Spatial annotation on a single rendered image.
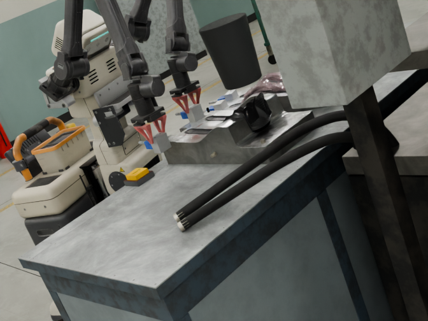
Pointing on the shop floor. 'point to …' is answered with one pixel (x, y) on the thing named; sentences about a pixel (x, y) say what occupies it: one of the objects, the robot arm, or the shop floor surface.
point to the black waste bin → (232, 50)
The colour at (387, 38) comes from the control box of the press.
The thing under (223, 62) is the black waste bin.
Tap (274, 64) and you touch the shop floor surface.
